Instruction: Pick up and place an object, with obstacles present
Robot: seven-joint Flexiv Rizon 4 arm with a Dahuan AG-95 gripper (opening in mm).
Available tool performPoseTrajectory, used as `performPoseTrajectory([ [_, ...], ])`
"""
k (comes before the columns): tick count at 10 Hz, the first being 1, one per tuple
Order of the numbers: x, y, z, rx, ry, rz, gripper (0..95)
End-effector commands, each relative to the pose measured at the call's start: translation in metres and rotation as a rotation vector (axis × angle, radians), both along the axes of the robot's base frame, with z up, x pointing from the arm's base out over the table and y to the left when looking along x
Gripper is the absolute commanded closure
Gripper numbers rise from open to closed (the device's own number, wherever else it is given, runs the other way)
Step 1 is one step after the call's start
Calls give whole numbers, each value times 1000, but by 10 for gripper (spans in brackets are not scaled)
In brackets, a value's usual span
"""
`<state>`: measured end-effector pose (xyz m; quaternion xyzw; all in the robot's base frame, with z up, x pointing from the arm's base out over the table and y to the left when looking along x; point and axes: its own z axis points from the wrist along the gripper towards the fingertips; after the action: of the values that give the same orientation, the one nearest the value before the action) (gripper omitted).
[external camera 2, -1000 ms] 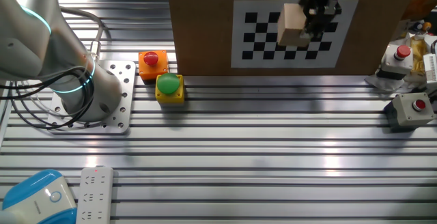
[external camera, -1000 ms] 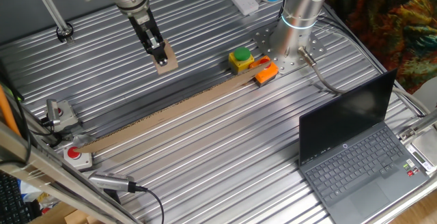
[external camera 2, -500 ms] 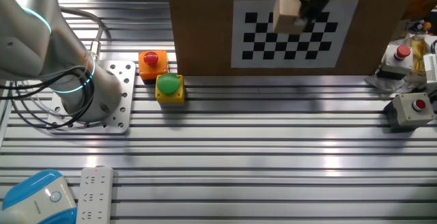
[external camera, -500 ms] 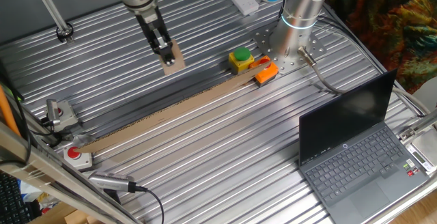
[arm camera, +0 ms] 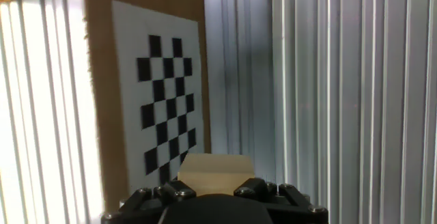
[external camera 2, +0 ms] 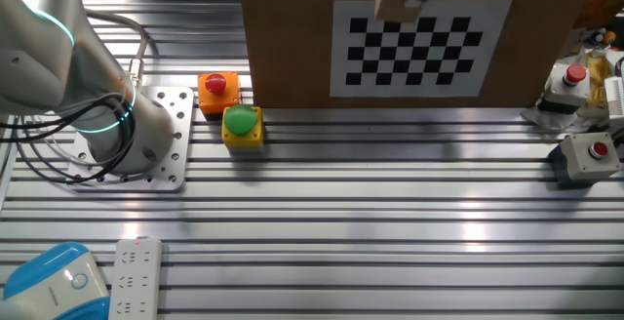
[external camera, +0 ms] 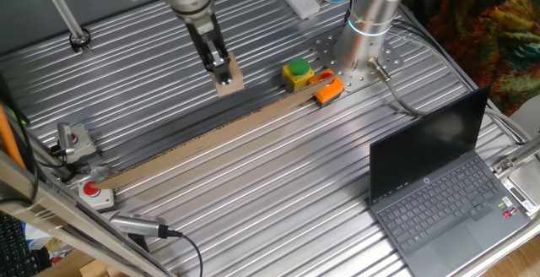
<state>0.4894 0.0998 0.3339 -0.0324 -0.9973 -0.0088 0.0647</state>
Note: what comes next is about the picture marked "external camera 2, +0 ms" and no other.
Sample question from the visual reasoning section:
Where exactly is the white ribbed object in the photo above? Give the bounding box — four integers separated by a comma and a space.
604, 75, 624, 129

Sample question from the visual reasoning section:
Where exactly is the brown cardboard board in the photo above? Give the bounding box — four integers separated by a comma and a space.
237, 0, 599, 110

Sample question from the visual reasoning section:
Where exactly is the white box large red button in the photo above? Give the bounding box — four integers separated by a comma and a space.
535, 62, 592, 116

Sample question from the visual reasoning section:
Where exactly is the clear plastic wrap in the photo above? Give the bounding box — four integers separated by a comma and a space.
520, 99, 581, 132

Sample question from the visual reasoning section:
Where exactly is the yellow plastic bag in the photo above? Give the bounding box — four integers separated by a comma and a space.
584, 49, 611, 108

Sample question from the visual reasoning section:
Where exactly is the yellow box green button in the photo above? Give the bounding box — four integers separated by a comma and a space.
221, 104, 265, 152

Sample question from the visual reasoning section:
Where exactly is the orange box red button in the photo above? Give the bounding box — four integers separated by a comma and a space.
197, 70, 243, 119

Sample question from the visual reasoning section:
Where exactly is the grey box small red button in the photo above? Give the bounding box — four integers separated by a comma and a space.
548, 132, 623, 187

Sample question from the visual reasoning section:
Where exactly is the white power strip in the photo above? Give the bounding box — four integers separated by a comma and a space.
107, 236, 163, 320

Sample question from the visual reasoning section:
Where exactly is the blue and white device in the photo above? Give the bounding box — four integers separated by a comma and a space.
0, 241, 111, 320

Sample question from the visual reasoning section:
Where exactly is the grey cable with metal connector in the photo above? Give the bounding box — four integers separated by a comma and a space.
82, 10, 150, 91

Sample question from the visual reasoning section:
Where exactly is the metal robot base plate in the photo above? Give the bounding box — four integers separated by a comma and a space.
66, 85, 195, 193

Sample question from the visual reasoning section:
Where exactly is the black cable bundle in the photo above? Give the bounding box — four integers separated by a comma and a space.
0, 90, 138, 185

